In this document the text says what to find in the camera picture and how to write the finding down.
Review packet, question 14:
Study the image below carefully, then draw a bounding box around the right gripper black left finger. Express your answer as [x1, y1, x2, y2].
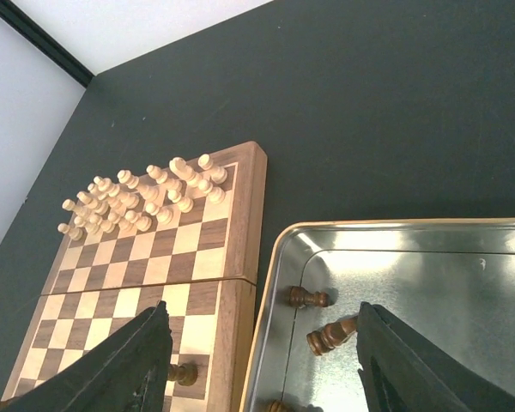
[4, 300, 173, 411]

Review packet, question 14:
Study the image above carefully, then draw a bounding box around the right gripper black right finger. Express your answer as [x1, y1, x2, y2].
[356, 302, 515, 411]

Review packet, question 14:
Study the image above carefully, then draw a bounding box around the dark pawn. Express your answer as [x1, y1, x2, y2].
[167, 362, 198, 386]
[288, 286, 330, 308]

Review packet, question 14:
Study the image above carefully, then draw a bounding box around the yellow bear metal tin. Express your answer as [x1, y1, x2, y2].
[240, 218, 515, 411]

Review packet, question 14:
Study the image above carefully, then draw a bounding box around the dark chess piece in tin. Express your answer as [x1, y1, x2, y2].
[306, 316, 358, 356]

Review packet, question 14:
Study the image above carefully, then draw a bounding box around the wooden chess board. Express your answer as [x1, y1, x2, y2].
[3, 142, 267, 411]

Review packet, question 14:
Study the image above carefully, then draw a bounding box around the dark pawn in tin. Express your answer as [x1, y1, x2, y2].
[288, 286, 330, 308]

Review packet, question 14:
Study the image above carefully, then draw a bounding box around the white pawn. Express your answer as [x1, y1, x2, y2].
[145, 203, 173, 224]
[198, 179, 226, 204]
[74, 214, 102, 234]
[107, 211, 133, 232]
[58, 223, 83, 241]
[167, 190, 194, 213]
[124, 209, 152, 232]
[92, 215, 115, 233]

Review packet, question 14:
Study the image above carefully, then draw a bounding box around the white knight piece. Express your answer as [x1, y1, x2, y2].
[169, 157, 203, 188]
[76, 191, 101, 214]

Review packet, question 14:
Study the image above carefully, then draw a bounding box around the white bishop piece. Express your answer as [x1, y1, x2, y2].
[146, 165, 182, 191]
[88, 183, 109, 215]

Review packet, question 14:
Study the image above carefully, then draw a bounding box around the white queen piece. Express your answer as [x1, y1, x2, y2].
[117, 169, 159, 202]

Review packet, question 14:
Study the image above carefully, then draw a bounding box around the white rook piece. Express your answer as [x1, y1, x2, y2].
[197, 154, 227, 185]
[62, 199, 91, 219]

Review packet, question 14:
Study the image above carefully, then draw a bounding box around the white king piece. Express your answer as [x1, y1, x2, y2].
[94, 176, 140, 209]

